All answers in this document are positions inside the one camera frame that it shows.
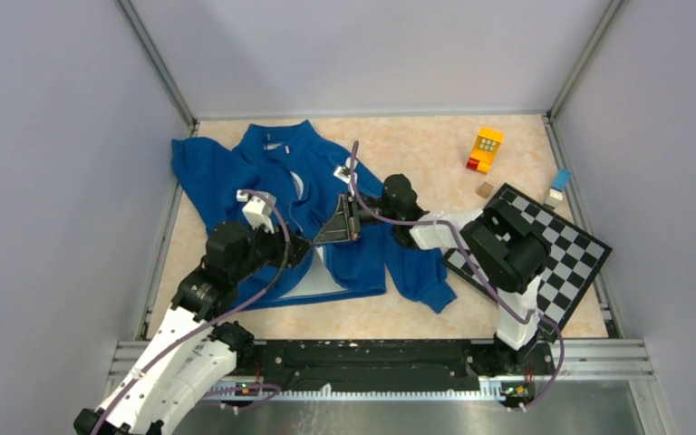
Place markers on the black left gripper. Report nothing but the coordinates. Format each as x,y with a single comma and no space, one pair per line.
287,254

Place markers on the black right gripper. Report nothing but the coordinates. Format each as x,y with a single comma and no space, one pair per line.
344,225

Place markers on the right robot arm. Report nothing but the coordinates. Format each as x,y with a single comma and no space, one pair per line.
504,252

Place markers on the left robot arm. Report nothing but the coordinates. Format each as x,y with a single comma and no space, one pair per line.
195,345

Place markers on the small brown wooden cube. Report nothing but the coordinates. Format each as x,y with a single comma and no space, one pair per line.
485,190

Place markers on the yellow red toy block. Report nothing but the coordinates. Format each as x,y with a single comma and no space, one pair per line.
485,149

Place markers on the blue white small block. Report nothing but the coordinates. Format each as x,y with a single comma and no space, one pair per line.
556,193

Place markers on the black white checkerboard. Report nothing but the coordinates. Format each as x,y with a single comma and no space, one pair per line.
575,261

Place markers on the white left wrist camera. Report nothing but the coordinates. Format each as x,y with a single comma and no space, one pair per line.
257,209

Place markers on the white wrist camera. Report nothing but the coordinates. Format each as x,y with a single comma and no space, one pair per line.
257,209
345,174

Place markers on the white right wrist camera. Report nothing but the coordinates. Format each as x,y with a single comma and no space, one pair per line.
345,174

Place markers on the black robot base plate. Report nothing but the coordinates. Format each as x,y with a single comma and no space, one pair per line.
460,365

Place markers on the aluminium frame rail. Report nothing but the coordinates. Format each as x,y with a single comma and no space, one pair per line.
597,360

